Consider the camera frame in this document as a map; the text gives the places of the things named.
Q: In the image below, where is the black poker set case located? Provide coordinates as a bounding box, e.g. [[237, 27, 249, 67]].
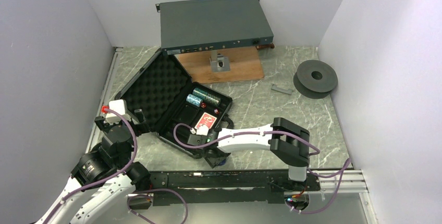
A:
[[114, 49, 232, 159]]

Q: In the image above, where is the grey metal stand bracket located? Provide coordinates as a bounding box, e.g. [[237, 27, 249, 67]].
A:
[[210, 50, 230, 72]]

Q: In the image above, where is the white blue chip stack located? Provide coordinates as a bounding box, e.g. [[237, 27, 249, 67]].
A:
[[186, 94, 203, 107]]

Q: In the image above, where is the wooden base board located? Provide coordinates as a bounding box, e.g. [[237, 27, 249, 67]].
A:
[[177, 47, 264, 83]]

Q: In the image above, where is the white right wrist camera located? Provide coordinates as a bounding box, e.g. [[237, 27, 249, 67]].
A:
[[190, 125, 210, 135]]

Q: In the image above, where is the dark grey rack unit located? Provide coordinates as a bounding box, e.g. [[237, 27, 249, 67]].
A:
[[156, 0, 274, 55]]

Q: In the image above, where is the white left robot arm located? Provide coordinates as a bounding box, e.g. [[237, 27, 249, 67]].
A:
[[37, 105, 152, 223]]

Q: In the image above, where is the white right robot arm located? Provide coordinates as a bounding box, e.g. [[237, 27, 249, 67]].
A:
[[185, 117, 313, 190]]

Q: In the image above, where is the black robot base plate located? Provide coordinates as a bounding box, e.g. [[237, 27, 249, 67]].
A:
[[136, 169, 321, 206]]

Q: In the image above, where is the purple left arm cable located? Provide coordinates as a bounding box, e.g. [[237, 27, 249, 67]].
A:
[[41, 108, 139, 224]]

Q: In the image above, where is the green blue chip stack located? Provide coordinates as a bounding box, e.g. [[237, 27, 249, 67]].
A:
[[192, 88, 207, 99]]

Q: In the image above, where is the grey filament spool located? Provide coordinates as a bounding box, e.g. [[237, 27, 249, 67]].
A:
[[293, 60, 338, 99]]

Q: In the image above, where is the brown handle tool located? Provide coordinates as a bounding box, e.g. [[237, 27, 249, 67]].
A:
[[256, 43, 275, 50]]

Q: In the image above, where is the red playing card deck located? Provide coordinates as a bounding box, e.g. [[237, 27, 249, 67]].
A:
[[194, 113, 217, 131]]

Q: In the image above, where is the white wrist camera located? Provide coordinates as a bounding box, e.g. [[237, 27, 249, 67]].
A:
[[190, 125, 210, 135], [101, 99, 131, 125]]

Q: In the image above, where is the small grey metal bracket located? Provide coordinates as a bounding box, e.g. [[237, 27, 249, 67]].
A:
[[271, 84, 293, 95]]

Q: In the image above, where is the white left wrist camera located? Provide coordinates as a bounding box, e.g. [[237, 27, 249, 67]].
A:
[[101, 99, 131, 125]]

